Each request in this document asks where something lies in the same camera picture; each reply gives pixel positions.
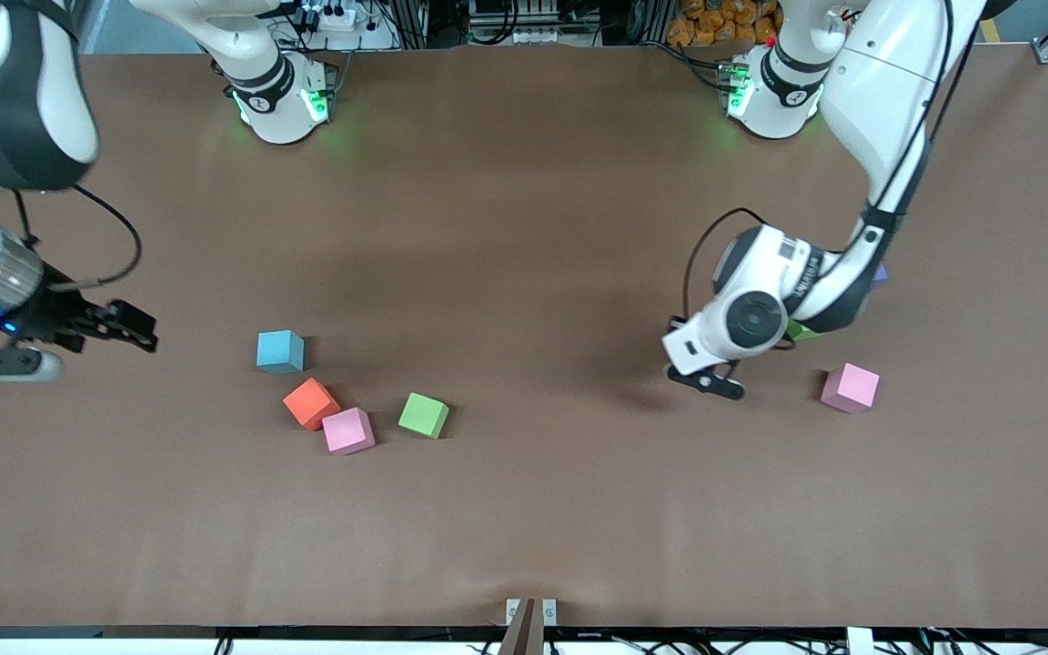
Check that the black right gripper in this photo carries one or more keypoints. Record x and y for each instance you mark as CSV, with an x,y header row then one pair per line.
x,y
58,312

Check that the green foam cube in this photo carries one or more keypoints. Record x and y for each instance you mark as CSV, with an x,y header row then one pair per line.
x,y
801,332
423,415

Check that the blue foam cube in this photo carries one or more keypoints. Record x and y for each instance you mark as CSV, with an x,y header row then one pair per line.
x,y
280,352

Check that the pink foam cube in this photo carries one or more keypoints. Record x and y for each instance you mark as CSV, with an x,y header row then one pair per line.
x,y
850,387
347,430

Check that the orange foam cube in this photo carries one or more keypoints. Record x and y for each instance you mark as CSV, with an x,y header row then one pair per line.
x,y
310,403

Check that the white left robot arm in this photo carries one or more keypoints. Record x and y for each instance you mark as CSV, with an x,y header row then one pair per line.
x,y
879,82

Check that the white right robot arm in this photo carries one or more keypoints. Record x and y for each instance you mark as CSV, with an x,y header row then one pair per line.
x,y
15,109

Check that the purple foam cube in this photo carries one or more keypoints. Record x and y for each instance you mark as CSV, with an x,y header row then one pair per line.
x,y
881,273

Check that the brown table cover sheet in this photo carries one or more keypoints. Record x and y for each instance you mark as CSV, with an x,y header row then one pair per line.
x,y
524,509

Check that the bag of orange items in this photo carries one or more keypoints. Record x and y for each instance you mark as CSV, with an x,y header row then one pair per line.
x,y
715,23

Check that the white terminal block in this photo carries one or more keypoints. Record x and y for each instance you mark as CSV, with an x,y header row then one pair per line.
x,y
538,36

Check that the white power strip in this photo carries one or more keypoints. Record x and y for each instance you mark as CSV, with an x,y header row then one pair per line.
x,y
333,16

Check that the metal table edge bracket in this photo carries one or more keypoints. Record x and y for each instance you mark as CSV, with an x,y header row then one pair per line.
x,y
549,611

